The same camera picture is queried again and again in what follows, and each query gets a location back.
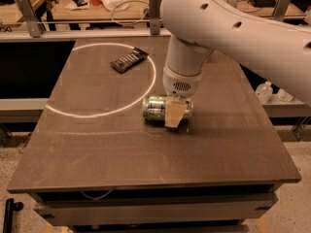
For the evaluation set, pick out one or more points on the left metal rail bracket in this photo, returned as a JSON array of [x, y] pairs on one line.
[[34, 27]]

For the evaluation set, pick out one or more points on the metal rail bracket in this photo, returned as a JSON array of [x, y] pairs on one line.
[[34, 27], [280, 9], [154, 16]]

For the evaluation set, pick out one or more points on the black floor stand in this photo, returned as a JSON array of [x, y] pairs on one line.
[[10, 207]]

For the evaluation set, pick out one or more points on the clear plastic bottle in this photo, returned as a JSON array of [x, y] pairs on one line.
[[264, 92], [284, 95]]

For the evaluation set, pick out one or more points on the white crumpled cloth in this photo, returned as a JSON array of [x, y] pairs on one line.
[[111, 5]]

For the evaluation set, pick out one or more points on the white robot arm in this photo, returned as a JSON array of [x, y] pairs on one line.
[[277, 51]]

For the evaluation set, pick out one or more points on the right metal rail bracket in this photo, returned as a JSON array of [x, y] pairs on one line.
[[280, 9]]

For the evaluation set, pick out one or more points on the middle metal rail bracket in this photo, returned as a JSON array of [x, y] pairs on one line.
[[154, 16]]

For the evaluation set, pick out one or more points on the green soda can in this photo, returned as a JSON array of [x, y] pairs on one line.
[[153, 108]]

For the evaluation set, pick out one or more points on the black snack bar wrapper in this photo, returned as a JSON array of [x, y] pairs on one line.
[[129, 60]]

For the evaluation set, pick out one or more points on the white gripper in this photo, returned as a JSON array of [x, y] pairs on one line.
[[179, 83]]

